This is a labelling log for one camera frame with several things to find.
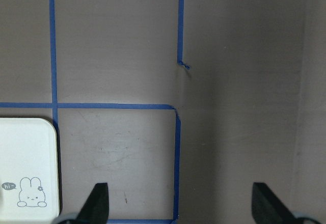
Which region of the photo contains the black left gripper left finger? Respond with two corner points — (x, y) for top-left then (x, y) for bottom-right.
(76, 183), (110, 223)

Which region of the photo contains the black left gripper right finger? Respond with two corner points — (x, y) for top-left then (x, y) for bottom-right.
(251, 182), (296, 224)

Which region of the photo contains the cream plastic tray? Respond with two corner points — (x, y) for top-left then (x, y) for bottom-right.
(1, 118), (60, 221)

